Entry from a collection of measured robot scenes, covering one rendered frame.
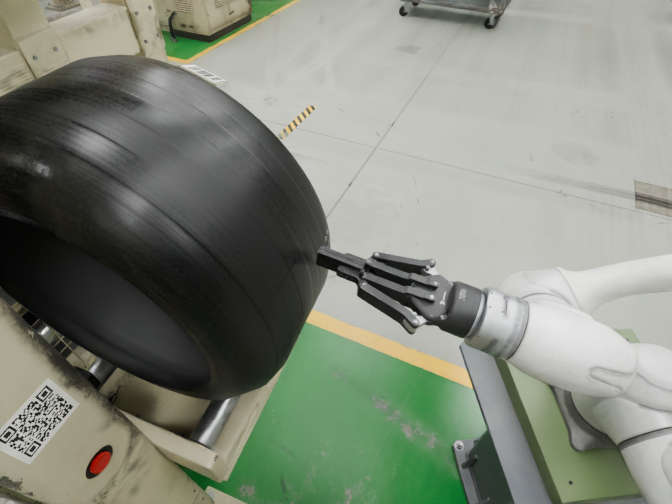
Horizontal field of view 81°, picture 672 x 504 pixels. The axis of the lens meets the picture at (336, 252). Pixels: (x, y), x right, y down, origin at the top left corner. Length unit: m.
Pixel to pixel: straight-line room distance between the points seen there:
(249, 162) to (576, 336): 0.47
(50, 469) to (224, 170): 0.42
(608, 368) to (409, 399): 1.31
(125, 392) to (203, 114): 0.71
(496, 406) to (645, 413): 0.34
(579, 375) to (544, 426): 0.55
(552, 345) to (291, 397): 1.39
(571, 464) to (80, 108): 1.13
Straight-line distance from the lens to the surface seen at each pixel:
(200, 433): 0.83
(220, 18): 5.45
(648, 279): 0.75
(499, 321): 0.56
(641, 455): 1.01
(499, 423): 1.17
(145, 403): 1.03
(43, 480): 0.65
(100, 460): 0.71
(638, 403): 0.99
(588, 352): 0.59
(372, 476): 1.73
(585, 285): 0.74
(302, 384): 1.85
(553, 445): 1.14
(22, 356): 0.53
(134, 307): 1.00
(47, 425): 0.60
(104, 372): 0.98
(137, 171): 0.47
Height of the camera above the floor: 1.68
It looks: 47 degrees down
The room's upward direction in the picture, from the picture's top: straight up
